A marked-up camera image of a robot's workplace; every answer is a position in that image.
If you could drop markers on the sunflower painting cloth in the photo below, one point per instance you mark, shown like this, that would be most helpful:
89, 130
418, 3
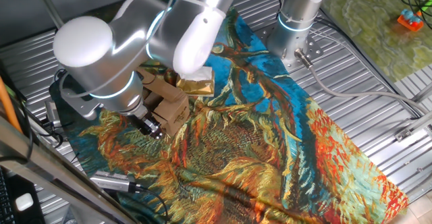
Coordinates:
236, 149

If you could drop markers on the orange tube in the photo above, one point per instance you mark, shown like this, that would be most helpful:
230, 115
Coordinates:
6, 106

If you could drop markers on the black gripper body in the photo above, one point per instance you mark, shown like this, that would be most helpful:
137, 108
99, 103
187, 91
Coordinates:
143, 121

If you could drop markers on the brown cardboard box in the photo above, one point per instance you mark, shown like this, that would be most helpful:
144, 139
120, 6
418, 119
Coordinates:
172, 112

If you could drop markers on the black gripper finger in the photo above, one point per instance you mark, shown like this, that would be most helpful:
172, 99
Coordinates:
153, 134
158, 129

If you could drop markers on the small white device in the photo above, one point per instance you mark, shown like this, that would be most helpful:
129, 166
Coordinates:
24, 202

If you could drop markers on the green stick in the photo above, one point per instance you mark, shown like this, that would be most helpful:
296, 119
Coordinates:
426, 5

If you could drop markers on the black desk pad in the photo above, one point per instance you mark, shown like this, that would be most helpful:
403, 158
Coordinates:
35, 215

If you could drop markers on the aluminium frame beam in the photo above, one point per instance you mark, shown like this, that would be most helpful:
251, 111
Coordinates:
50, 170

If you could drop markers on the black keyboard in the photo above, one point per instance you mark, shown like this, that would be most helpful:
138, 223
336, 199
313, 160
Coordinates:
4, 200

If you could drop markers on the orange toy block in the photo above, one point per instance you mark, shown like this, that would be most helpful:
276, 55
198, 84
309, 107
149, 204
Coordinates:
410, 21

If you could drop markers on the long aluminium profile bar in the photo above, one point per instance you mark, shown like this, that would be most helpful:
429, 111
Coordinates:
415, 126

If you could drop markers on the green patterned mat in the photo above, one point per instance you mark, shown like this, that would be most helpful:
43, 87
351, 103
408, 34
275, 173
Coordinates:
371, 31

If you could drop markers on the grey metal pole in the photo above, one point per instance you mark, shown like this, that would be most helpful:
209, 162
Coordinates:
47, 3

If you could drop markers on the gold tissue pack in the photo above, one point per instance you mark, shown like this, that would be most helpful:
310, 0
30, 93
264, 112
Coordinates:
199, 85

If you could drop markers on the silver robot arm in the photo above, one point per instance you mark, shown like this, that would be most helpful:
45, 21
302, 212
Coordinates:
111, 58

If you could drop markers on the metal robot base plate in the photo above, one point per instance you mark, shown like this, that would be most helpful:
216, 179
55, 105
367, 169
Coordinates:
314, 50

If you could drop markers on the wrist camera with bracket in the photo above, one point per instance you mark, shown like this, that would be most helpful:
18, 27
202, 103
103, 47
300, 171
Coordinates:
81, 107

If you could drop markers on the silver camera on mount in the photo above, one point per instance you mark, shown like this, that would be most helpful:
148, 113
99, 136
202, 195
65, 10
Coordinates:
52, 112

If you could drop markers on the short aluminium profile bar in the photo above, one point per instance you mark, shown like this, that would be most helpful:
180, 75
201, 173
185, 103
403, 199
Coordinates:
422, 94

